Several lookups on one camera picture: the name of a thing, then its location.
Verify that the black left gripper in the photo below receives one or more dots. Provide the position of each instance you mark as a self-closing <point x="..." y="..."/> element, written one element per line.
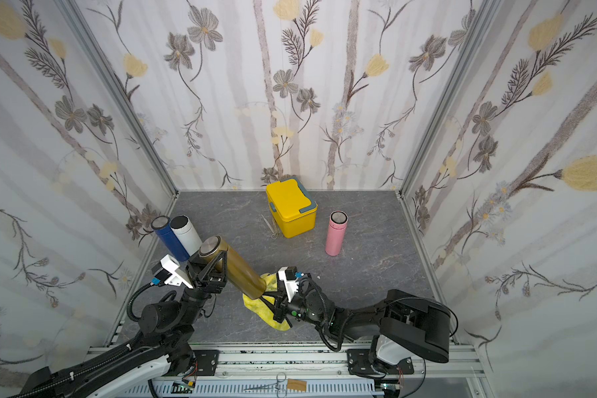
<point x="202" y="278"/>

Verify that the gold thermos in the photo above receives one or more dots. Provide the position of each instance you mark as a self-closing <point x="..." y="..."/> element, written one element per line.
<point x="238" y="272"/>

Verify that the yellow grey cleaning cloth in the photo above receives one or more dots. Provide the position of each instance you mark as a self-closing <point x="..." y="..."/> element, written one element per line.
<point x="259" y="307"/>

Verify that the white thermos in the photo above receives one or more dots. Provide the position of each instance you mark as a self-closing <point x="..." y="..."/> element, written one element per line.
<point x="187" y="235"/>

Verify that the pink thermos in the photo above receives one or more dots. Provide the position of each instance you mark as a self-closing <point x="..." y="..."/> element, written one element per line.
<point x="337" y="225"/>

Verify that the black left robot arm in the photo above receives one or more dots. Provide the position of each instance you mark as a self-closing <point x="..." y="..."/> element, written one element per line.
<point x="160" y="347"/>

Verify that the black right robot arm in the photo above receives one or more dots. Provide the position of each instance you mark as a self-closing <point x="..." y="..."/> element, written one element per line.
<point x="421" y="326"/>

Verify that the blue thermos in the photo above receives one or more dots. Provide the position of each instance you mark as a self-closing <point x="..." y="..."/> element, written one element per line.
<point x="161" y="227"/>

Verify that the metal scissors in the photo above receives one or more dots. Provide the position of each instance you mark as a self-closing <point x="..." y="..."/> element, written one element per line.
<point x="278" y="386"/>

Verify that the brown cardboard tag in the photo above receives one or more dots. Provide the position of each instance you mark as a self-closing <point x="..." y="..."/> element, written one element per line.
<point x="297" y="385"/>

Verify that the yellow storage box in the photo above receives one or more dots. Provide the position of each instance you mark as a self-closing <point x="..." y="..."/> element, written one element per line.
<point x="292" y="207"/>

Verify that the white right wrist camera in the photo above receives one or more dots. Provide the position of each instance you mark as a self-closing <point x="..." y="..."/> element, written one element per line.
<point x="289" y="277"/>

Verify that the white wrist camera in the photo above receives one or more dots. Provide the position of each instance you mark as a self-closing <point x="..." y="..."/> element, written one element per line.
<point x="169" y="272"/>
<point x="289" y="277"/>

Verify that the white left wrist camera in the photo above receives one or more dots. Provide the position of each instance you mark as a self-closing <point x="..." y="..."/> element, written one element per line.
<point x="169" y="272"/>

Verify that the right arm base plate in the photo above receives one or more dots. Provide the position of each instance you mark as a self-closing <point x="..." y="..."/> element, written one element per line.
<point x="365" y="363"/>

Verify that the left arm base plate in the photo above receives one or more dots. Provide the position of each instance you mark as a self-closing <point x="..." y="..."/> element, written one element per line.
<point x="200" y="363"/>

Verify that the white slotted cable duct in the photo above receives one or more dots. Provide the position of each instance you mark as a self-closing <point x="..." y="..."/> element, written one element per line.
<point x="209" y="388"/>

